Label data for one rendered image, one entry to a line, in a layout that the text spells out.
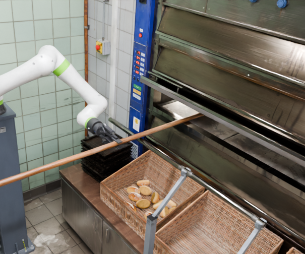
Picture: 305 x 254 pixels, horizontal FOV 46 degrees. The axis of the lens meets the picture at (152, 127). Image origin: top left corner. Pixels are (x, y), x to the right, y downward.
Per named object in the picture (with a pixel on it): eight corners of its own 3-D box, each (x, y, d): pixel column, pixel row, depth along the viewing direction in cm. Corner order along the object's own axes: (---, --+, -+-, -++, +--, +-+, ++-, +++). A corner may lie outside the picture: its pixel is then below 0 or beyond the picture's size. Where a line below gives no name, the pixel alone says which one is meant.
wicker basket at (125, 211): (149, 176, 285) (152, 146, 272) (202, 215, 249) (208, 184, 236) (98, 198, 255) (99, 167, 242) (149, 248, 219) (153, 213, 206)
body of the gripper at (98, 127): (103, 120, 220) (111, 126, 214) (102, 132, 224) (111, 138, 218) (92, 123, 216) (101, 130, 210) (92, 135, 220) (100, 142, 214)
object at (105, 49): (103, 50, 290) (103, 38, 285) (110, 54, 284) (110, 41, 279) (95, 51, 286) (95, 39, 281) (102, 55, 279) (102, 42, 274)
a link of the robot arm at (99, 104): (55, 76, 222) (58, 77, 212) (68, 63, 224) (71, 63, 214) (96, 115, 237) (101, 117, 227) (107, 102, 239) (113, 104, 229)
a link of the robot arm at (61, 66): (31, 58, 206) (46, 44, 203) (35, 51, 217) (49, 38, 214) (55, 80, 214) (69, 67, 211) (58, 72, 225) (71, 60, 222)
